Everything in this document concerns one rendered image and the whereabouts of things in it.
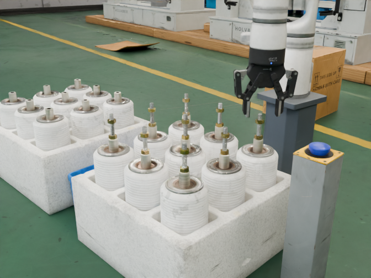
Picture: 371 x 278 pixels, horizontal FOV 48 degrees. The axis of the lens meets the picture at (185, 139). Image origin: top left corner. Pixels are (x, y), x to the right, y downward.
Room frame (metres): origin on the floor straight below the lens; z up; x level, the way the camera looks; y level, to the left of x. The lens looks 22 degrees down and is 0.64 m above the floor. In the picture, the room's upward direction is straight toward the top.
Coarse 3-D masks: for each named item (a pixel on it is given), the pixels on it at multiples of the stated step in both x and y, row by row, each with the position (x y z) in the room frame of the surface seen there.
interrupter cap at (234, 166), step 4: (212, 160) 0.83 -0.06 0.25; (216, 160) 0.83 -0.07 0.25; (232, 160) 0.83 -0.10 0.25; (208, 164) 0.81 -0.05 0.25; (212, 164) 0.81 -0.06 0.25; (216, 164) 0.81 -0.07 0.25; (232, 164) 0.81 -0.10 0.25; (236, 164) 0.81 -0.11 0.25; (240, 164) 0.80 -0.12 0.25; (208, 168) 0.79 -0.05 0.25; (212, 168) 0.79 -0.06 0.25; (216, 168) 0.79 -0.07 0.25; (220, 168) 0.79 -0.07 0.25; (228, 168) 0.79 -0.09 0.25; (232, 168) 0.79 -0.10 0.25; (236, 168) 0.79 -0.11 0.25; (240, 168) 0.79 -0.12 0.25; (216, 172) 0.77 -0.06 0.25; (220, 172) 0.77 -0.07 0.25; (224, 172) 0.77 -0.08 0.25; (228, 172) 0.77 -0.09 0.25; (232, 172) 0.77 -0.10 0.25; (236, 172) 0.77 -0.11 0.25
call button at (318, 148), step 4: (312, 144) 0.74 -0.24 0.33; (316, 144) 0.74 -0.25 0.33; (320, 144) 0.74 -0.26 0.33; (324, 144) 0.74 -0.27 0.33; (312, 148) 0.72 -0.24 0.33; (316, 148) 0.72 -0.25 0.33; (320, 148) 0.72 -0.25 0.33; (324, 148) 0.72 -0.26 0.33; (328, 148) 0.72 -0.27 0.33; (312, 152) 0.73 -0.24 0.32; (316, 152) 0.72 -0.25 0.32; (320, 152) 0.71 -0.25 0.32; (324, 152) 0.71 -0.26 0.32
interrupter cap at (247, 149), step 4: (248, 144) 0.92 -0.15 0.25; (252, 144) 0.92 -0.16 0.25; (244, 148) 0.89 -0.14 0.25; (248, 148) 0.89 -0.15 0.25; (252, 148) 0.90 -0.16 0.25; (264, 148) 0.89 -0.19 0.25; (268, 148) 0.89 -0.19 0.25; (272, 148) 0.89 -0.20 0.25; (244, 152) 0.87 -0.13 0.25; (248, 152) 0.87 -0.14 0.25; (252, 152) 0.88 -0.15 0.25; (264, 152) 0.87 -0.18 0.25; (268, 152) 0.87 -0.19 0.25; (272, 152) 0.87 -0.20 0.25; (252, 156) 0.85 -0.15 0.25; (256, 156) 0.85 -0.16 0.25; (260, 156) 0.85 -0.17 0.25; (264, 156) 0.85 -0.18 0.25; (268, 156) 0.85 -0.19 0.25
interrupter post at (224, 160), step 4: (220, 156) 0.80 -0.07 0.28; (224, 156) 0.79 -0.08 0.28; (228, 156) 0.79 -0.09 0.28; (220, 160) 0.80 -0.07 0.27; (224, 160) 0.79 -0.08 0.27; (228, 160) 0.80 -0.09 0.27; (220, 164) 0.80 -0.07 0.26; (224, 164) 0.79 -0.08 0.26; (228, 164) 0.80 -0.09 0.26; (224, 168) 0.79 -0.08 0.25
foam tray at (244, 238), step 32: (96, 192) 0.82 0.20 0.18; (256, 192) 0.82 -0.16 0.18; (288, 192) 0.85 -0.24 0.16; (96, 224) 0.82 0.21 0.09; (128, 224) 0.73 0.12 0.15; (160, 224) 0.69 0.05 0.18; (224, 224) 0.69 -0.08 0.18; (256, 224) 0.76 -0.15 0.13; (128, 256) 0.73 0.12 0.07; (160, 256) 0.66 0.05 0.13; (192, 256) 0.63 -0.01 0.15; (224, 256) 0.69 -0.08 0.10; (256, 256) 0.77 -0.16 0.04
